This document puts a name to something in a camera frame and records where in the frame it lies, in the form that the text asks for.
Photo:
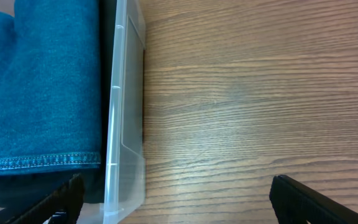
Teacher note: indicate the teal blue towel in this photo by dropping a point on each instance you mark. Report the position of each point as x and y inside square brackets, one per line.
[50, 87]

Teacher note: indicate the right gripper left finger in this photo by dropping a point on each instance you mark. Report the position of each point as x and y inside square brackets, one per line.
[61, 205]

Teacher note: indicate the clear plastic container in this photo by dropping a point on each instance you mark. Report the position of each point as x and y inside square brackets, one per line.
[125, 164]

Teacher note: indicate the black cloth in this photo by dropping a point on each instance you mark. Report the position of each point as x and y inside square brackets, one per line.
[14, 188]

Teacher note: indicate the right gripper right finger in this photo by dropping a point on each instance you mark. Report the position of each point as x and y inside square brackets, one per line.
[295, 203]

